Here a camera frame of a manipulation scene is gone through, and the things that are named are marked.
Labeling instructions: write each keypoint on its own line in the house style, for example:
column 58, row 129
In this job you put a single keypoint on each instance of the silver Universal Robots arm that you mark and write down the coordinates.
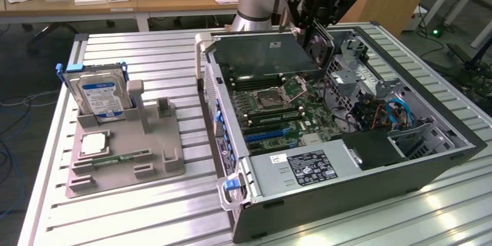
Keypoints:
column 254, row 4

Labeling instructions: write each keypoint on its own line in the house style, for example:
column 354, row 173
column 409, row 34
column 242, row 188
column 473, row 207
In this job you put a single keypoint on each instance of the grey parts rack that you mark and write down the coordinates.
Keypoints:
column 131, row 139

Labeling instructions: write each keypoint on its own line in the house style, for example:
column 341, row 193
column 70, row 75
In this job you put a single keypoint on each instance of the hard disk with blue label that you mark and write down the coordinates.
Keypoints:
column 98, row 96

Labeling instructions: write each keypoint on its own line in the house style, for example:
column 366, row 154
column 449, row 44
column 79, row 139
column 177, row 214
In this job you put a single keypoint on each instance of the green RAM stick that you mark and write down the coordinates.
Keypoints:
column 123, row 158

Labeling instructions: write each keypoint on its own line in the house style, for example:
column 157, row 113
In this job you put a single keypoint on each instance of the silver CPU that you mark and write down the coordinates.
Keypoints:
column 94, row 143

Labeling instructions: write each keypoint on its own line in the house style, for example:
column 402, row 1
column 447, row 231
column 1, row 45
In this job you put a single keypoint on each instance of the blue disk caddy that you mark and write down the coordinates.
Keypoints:
column 75, row 68

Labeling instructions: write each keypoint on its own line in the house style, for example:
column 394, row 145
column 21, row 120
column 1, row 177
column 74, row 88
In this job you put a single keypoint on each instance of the black plastic shroud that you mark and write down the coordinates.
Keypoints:
column 373, row 148

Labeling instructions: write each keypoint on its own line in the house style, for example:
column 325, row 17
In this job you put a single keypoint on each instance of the metal socket cover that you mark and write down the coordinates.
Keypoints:
column 295, row 86

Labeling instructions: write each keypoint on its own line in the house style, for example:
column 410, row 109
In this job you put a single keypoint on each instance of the grey power supply unit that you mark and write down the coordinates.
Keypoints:
column 307, row 165

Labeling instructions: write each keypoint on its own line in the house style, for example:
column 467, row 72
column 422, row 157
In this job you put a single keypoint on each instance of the RAM stick with black label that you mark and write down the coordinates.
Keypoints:
column 273, row 117

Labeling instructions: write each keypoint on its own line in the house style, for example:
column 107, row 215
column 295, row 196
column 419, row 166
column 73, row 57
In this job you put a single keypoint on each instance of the graphics card with fan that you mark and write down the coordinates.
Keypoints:
column 319, row 47

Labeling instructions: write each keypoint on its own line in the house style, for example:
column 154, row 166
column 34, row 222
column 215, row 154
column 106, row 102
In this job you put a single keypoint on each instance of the perforated metal drive cage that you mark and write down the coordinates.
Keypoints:
column 346, row 90

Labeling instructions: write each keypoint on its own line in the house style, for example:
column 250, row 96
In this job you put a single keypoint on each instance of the blue case latch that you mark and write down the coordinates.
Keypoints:
column 230, row 185

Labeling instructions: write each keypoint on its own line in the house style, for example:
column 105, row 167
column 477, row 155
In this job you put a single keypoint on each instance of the black open PC case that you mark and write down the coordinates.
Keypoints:
column 346, row 200

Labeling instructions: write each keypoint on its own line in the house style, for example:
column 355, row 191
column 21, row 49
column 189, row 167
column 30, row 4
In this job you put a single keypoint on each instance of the CPU socket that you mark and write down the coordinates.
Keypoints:
column 269, row 99

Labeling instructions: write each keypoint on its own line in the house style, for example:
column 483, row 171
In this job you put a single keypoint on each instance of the blue expansion slot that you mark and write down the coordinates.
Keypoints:
column 269, row 136

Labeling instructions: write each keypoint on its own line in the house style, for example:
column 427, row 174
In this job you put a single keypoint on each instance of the black chair base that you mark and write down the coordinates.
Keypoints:
column 42, row 35

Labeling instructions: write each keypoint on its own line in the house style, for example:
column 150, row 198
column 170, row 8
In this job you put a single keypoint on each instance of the green motherboard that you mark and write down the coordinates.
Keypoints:
column 311, row 107

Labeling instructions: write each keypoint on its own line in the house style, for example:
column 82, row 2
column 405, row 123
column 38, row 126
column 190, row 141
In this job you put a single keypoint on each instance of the metal disk bay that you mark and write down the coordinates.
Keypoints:
column 419, row 142

